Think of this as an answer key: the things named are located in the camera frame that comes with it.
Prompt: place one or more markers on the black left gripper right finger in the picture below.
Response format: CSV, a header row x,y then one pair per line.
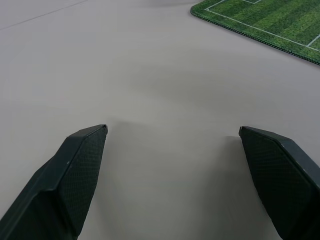
x,y
282,180

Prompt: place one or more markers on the green soccer field mat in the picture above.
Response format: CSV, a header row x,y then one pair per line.
x,y
270,20

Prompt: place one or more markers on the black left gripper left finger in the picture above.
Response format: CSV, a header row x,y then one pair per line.
x,y
62,185

